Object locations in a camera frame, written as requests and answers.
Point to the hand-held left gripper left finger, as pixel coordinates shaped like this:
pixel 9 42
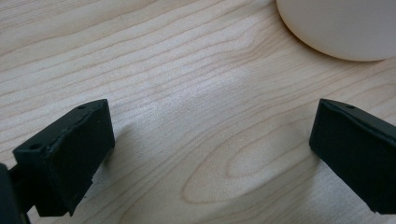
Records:
pixel 68 155

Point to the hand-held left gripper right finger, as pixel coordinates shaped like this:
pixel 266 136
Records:
pixel 358 152

